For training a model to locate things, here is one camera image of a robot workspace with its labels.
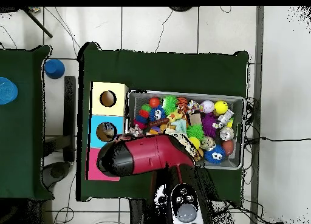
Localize green spiky ball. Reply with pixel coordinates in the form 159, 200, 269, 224
162, 95, 179, 115

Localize purple spiky toy with eyes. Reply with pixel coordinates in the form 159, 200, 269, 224
201, 112, 219, 138

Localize light teal muslin cloth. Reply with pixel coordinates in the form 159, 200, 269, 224
173, 119, 188, 135

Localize dark green table cloth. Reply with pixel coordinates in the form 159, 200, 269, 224
0, 45, 55, 202
76, 41, 251, 206

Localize shallow metal mesh bin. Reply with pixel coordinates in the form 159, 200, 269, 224
125, 89, 246, 171

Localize orange red ball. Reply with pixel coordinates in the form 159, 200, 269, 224
148, 97, 161, 109

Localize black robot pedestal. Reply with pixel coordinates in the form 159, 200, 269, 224
128, 198, 156, 224

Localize black pole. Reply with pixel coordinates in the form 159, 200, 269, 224
22, 7, 53, 39

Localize orange striped tiger plush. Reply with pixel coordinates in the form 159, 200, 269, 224
176, 97, 189, 113

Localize black floor cable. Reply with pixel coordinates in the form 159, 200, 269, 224
259, 136, 311, 143

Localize blue round lid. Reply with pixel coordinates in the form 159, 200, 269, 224
0, 76, 19, 105

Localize blue spiky toy with eyes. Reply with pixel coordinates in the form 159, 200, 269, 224
203, 145, 226, 165

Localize dark grey round seat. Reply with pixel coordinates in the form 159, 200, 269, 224
42, 161, 72, 188

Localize yellow smiley ball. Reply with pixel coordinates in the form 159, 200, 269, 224
213, 100, 229, 115

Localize wooden box with three holes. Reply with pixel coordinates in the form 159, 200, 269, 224
85, 81, 129, 182

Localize black round stand base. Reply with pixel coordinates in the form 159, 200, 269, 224
168, 6, 194, 13

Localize blue plastic cup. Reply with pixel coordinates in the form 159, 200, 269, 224
44, 58, 66, 80

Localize white baseball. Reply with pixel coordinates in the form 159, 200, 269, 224
200, 100, 215, 114

